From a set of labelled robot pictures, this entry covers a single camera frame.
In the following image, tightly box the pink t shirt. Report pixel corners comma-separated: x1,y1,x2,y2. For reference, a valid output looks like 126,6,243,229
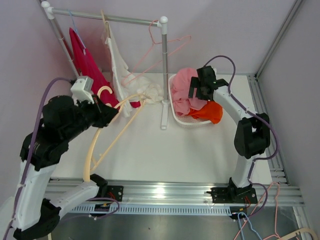
171,67,207,117

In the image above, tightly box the white t shirt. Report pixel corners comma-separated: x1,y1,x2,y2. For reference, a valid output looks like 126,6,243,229
101,25,164,104

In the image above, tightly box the white perforated plastic basket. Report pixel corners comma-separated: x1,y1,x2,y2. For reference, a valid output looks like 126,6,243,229
168,73,212,129

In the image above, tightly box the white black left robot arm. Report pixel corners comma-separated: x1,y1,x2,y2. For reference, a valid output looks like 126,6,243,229
12,95,118,240

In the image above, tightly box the cream hanger on floor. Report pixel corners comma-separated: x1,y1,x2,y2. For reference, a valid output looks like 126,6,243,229
278,227,319,240

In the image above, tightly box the magenta t shirt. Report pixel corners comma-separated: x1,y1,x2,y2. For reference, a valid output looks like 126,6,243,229
68,27,141,109

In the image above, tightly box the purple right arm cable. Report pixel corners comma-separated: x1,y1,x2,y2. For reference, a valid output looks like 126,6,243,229
204,55,279,181

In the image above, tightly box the blue wire hanger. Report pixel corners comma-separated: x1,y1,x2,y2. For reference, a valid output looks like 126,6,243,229
67,9,87,56

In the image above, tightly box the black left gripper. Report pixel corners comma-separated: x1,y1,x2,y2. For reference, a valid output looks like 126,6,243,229
61,94,118,143

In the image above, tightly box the pink wire hanger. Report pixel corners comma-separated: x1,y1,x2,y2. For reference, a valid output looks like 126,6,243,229
121,20,192,87

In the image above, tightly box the orange t shirt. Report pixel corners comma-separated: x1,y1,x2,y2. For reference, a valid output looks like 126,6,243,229
188,101,223,124

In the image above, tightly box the silver clothes rack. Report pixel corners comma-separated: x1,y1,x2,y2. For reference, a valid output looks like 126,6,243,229
40,0,170,130

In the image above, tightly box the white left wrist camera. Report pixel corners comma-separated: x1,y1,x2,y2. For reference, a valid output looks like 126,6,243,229
70,76,94,103

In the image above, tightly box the cream wooden hanger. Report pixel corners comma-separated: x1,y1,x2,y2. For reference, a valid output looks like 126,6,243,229
82,85,149,184
100,9,110,38

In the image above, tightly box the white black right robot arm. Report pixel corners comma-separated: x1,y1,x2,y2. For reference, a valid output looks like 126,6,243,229
188,66,271,203

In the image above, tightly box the blue hanger on floor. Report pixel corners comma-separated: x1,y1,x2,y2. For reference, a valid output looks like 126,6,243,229
236,212,263,240

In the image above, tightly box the pink hanger on floor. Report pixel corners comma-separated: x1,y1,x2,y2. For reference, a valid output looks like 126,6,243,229
232,181,281,240

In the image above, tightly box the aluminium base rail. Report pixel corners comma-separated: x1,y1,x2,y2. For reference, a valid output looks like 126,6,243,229
44,178,305,216

